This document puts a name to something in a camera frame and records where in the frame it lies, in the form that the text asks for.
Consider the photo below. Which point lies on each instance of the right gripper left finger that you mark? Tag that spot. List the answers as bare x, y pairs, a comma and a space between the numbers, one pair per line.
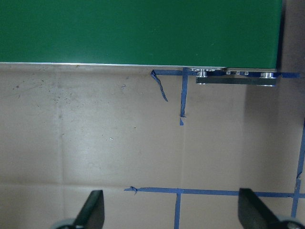
92, 214

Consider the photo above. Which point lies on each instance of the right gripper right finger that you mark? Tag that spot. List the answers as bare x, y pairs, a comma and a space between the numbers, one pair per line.
254, 214

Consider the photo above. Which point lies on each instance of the green conveyor belt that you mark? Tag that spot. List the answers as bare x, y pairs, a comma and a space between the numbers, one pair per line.
215, 39

